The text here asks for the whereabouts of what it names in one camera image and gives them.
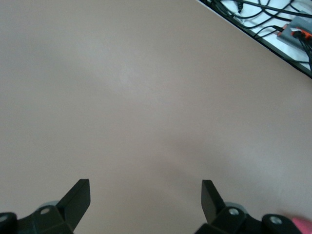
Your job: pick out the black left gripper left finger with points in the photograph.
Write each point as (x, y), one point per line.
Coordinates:
(70, 207)

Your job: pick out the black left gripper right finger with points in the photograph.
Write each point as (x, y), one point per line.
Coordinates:
(219, 217)

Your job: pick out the red foam cube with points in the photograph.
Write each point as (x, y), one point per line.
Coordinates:
(303, 225)

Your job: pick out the grey orange connector box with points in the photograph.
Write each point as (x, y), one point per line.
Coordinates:
(291, 30)

